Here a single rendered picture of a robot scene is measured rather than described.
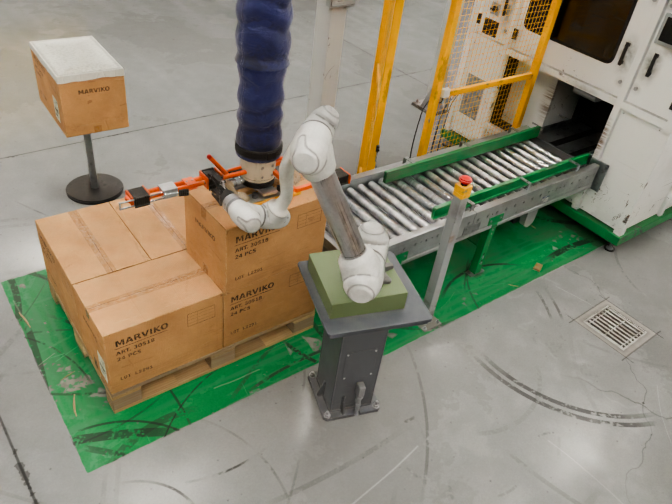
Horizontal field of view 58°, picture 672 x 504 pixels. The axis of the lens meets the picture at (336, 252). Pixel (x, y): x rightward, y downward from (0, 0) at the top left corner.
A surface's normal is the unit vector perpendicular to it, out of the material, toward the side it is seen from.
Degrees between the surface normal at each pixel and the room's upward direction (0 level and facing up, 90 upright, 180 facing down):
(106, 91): 90
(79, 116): 90
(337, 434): 0
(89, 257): 0
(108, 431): 0
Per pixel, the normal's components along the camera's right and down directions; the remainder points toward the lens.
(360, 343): 0.31, 0.62
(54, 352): 0.11, -0.78
